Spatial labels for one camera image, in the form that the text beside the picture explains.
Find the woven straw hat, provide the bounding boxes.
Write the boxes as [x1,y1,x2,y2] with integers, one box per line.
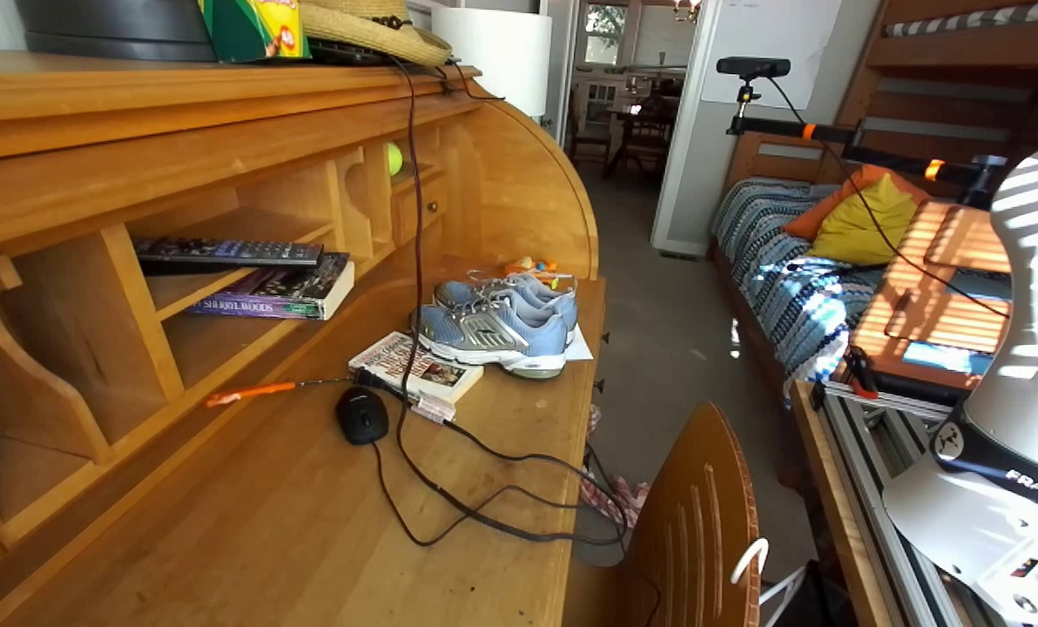
[298,0,451,68]

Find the yellow green crayon box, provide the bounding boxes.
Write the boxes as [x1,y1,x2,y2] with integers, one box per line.
[199,0,308,62]

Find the black computer mouse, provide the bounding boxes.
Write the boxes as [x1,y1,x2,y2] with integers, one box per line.
[333,387,385,446]

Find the yellow tennis ball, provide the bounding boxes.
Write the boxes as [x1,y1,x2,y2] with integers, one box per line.
[383,142,404,178]

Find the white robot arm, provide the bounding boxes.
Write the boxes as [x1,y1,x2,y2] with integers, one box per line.
[883,153,1038,627]

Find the black camera on tripod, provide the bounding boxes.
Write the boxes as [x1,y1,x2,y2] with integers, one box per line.
[714,57,789,115]

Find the blue grey sneaker rear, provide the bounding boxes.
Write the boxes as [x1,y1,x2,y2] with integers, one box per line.
[437,271,578,327]

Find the striped bed mattress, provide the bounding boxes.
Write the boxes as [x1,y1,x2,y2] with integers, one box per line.
[710,178,883,381]

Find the yellow orange pillow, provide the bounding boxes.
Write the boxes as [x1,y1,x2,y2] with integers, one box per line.
[788,163,927,265]

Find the blue grey sneaker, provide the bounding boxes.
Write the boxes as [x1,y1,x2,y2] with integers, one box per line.
[414,305,563,381]
[437,271,578,327]

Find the wooden bunk bed frame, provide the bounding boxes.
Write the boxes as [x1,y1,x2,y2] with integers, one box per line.
[706,0,1038,401]

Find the small booklet on desk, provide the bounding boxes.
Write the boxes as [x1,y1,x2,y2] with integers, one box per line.
[348,333,484,405]

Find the wooden chair back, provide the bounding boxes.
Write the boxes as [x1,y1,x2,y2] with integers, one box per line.
[610,405,758,627]

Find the black round container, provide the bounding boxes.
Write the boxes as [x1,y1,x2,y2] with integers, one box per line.
[14,0,211,62]

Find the black remote control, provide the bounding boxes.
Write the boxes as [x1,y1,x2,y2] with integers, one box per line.
[134,239,321,277]

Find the white paper under shoes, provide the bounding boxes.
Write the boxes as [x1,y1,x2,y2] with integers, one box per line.
[509,324,592,372]

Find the black cable on desk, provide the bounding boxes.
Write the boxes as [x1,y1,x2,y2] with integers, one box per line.
[370,68,642,551]

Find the orange pen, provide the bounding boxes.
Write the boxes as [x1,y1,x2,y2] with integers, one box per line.
[206,381,298,408]

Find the stacked books in cubby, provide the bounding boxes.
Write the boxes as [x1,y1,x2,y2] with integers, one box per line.
[196,250,356,320]

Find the wooden roll-top desk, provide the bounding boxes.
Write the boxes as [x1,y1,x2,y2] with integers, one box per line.
[0,52,602,627]

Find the blue grey sneaker front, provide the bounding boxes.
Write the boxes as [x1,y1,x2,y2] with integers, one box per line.
[414,305,563,381]

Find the white cylindrical lamp shade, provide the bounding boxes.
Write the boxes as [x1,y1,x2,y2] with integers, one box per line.
[433,7,550,118]

